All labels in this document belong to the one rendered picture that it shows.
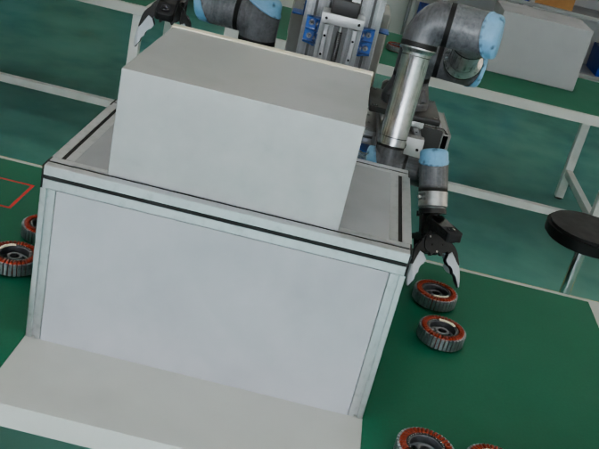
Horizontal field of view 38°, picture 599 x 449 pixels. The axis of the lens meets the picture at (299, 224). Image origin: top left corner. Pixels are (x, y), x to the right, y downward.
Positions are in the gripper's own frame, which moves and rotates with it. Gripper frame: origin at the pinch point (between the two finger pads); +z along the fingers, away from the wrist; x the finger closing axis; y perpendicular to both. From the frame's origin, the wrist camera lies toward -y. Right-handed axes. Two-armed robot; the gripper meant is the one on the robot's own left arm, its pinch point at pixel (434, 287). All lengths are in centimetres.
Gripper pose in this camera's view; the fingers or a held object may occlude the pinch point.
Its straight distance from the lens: 223.7
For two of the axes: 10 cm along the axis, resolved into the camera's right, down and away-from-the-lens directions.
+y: -3.6, 0.4, 9.3
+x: -9.3, -0.6, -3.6
